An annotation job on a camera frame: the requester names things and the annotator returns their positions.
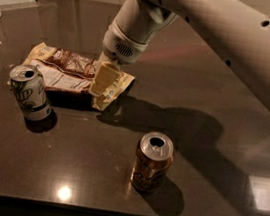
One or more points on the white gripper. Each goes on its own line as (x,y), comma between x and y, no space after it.
(121,47)

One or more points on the brown chip bag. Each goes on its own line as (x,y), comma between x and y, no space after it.
(68,76)

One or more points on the green white 7up can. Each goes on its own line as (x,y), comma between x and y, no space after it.
(28,87)

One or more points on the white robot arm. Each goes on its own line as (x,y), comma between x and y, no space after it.
(237,33)

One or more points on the orange soda can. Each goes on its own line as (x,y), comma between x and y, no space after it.
(153,157)

